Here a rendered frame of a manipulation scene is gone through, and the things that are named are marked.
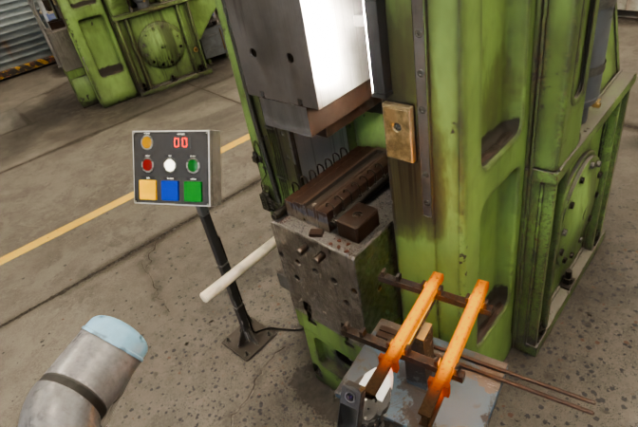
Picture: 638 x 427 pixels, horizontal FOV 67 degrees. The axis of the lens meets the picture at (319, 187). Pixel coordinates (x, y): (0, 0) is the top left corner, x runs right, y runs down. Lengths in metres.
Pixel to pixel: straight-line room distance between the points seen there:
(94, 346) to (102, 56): 5.52
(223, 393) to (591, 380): 1.58
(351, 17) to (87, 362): 1.03
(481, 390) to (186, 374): 1.53
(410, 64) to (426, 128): 0.18
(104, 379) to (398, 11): 0.98
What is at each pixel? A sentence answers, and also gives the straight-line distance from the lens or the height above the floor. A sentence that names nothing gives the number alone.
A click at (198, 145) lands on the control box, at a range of 1.80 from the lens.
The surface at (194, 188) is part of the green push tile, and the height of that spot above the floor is 1.02.
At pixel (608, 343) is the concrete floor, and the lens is 2.54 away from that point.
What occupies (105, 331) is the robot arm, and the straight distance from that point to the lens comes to 0.90.
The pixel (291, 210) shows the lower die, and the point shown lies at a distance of 1.68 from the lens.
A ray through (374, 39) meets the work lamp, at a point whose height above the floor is 1.54.
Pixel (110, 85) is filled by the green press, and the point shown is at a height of 0.23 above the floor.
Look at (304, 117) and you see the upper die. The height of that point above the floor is 1.33.
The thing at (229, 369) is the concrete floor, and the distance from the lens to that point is 2.50.
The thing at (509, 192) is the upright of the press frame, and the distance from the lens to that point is 1.78.
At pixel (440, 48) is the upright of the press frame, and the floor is 1.51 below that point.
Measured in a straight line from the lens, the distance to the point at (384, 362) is 1.18.
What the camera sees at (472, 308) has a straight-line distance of 1.28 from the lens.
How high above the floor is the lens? 1.90
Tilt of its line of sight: 33 degrees down
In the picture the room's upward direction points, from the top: 11 degrees counter-clockwise
